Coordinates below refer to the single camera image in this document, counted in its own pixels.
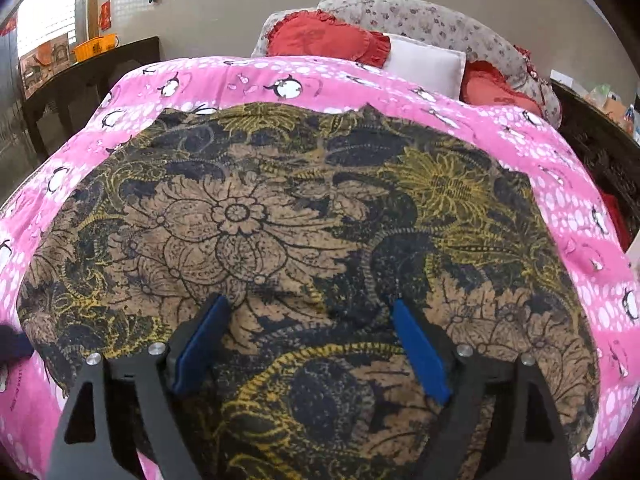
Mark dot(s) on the red wall poster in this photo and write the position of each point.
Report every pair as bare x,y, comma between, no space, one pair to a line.
105,14

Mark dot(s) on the pink penguin print blanket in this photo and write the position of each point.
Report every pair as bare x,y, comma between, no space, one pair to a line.
350,85

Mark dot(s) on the dark wooden table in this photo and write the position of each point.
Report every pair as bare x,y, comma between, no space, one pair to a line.
100,67

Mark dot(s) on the clear plastic bag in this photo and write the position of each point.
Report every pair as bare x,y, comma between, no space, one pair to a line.
599,95

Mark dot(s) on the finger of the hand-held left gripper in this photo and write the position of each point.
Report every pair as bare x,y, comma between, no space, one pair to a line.
15,344

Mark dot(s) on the window with blinds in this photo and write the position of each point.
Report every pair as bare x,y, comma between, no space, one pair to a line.
47,5

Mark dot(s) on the white pillow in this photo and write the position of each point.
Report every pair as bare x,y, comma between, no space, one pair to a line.
425,62

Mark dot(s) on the plastic bottle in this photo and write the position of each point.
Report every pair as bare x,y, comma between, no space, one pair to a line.
631,120

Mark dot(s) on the red heart pillow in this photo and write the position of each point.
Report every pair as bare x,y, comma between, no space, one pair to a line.
325,37
490,87

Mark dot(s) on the orange plastic basket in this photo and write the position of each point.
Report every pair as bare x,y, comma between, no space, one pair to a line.
92,49

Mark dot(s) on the orange box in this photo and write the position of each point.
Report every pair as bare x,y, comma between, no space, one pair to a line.
613,109

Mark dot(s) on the red cloth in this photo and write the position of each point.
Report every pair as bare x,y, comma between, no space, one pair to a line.
614,217

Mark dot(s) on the orange brown picture board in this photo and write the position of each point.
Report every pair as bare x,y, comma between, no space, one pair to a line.
45,62

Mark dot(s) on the brown floral patterned shirt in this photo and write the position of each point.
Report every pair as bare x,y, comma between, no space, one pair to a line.
300,235

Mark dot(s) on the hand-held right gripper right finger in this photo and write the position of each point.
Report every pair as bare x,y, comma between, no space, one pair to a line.
422,355

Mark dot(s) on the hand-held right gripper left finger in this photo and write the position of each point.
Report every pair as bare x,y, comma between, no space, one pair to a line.
200,345

